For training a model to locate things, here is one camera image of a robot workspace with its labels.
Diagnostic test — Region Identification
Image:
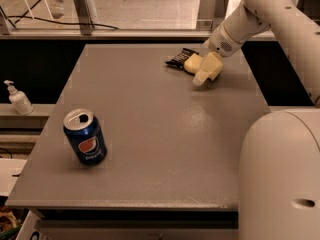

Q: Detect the metal bracket post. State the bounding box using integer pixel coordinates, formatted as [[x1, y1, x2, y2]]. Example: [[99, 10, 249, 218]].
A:
[[73, 0, 93, 35], [212, 0, 229, 29]]

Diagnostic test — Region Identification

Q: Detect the blue pepsi can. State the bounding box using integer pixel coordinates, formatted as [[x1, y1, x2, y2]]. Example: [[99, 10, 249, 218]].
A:
[[63, 108, 107, 166]]

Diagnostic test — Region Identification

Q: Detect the yellow sponge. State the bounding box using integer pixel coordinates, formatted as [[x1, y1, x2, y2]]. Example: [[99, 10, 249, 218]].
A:
[[183, 53, 202, 74]]

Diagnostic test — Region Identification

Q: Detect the right metal bracket post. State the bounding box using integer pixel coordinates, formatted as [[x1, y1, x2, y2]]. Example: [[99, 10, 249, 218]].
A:
[[212, 0, 229, 29]]

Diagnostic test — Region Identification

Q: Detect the black rxbar chocolate wrapper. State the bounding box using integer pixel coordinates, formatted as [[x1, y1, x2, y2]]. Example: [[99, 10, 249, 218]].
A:
[[166, 48, 198, 69]]

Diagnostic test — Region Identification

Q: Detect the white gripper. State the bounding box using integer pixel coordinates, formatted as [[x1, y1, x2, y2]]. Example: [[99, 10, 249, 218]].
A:
[[193, 24, 242, 86]]

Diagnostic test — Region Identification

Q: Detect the black cable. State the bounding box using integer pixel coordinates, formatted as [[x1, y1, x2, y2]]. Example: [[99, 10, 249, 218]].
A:
[[7, 0, 120, 31]]

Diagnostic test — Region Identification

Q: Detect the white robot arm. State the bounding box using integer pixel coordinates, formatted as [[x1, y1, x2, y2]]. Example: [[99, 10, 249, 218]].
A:
[[206, 0, 320, 240]]

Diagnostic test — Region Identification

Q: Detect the white pump bottle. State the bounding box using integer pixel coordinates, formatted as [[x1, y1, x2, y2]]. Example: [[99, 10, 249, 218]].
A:
[[4, 80, 33, 115]]

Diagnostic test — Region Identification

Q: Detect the left metal bracket post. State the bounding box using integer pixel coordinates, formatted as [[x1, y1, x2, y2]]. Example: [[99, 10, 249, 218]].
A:
[[73, 0, 93, 35]]

